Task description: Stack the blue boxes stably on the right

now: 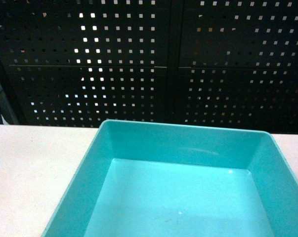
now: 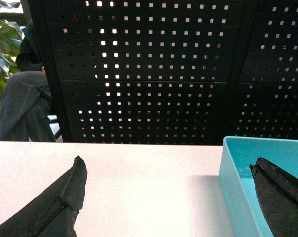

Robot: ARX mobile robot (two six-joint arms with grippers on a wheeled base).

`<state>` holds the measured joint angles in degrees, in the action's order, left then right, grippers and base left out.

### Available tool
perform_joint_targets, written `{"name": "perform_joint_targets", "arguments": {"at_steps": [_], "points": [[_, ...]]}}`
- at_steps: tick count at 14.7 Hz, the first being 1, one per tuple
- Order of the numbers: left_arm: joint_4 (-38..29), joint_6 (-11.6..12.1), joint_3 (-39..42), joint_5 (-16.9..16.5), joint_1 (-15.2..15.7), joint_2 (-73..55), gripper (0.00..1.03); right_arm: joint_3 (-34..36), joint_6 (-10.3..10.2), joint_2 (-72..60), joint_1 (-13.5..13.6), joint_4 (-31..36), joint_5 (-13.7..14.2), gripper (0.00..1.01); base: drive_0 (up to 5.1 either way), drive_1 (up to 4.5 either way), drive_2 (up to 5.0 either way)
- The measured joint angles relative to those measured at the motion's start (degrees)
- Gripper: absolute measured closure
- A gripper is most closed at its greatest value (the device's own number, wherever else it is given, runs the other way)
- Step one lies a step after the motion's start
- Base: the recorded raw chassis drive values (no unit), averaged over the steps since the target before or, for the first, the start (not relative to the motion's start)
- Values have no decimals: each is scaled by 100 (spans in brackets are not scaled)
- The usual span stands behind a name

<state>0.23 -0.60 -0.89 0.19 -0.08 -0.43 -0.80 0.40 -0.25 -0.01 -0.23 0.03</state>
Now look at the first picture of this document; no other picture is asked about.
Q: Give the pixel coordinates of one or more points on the teal plastic bin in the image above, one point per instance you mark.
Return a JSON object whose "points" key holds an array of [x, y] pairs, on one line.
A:
{"points": [[142, 179]]}

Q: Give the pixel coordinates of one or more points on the black perforated panel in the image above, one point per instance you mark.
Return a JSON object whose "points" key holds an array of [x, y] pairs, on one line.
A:
{"points": [[220, 63]]}

